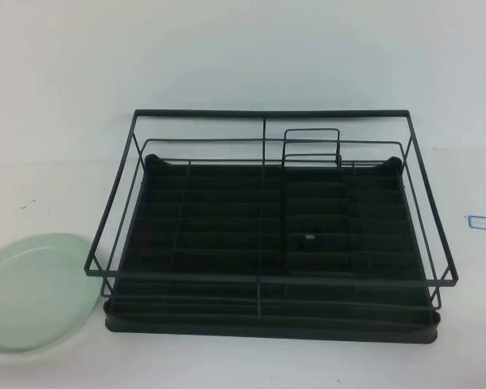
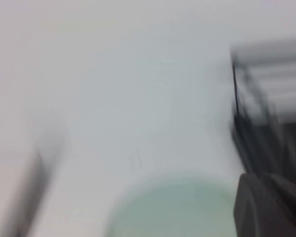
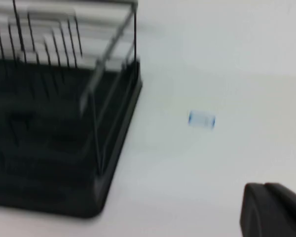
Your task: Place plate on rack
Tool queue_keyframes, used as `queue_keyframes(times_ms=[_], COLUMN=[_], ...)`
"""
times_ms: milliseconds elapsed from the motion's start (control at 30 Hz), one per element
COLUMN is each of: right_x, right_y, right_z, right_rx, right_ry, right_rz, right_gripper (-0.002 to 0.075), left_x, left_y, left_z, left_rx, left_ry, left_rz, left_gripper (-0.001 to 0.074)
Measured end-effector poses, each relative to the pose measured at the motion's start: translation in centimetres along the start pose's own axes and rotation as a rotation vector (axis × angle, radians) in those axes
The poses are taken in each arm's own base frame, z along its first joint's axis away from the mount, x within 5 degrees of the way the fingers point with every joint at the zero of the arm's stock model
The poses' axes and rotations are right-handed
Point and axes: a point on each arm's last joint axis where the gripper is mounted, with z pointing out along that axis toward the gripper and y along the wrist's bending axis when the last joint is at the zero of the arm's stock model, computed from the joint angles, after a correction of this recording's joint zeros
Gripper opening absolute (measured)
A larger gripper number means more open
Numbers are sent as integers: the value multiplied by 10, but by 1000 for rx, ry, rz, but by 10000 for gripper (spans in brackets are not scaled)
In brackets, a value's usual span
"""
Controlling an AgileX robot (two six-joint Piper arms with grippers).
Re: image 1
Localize black plastic drip tray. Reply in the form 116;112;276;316
104;152;442;345

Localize black wire dish rack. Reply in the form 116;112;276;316
83;108;459;321

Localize pale green round plate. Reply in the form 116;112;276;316
0;233;106;353

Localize blue outlined table label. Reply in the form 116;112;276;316
465;213;486;232

